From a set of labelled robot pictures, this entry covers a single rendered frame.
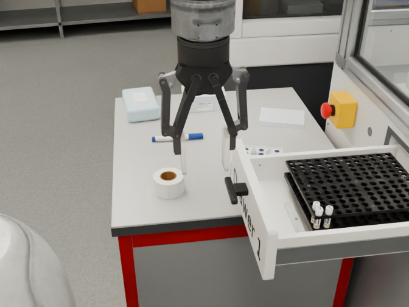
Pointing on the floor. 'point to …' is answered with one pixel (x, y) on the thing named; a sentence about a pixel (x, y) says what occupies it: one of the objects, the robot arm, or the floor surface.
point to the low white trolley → (207, 215)
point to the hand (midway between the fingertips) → (204, 153)
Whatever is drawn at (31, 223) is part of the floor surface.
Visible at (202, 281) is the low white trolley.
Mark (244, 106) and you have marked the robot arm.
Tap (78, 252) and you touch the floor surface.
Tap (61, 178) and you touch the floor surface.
